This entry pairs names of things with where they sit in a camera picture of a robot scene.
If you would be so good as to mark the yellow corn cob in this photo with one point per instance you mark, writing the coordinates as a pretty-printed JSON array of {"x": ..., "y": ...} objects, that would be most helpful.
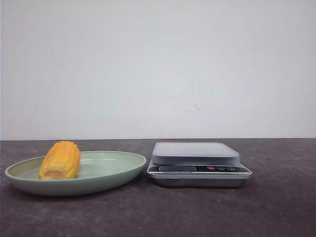
[{"x": 61, "y": 162}]

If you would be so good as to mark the silver digital kitchen scale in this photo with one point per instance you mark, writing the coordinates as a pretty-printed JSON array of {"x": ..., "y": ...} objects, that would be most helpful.
[{"x": 196, "y": 164}]

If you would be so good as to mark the pale green plate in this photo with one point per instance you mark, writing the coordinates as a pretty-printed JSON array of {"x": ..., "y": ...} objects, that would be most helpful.
[{"x": 98, "y": 171}]

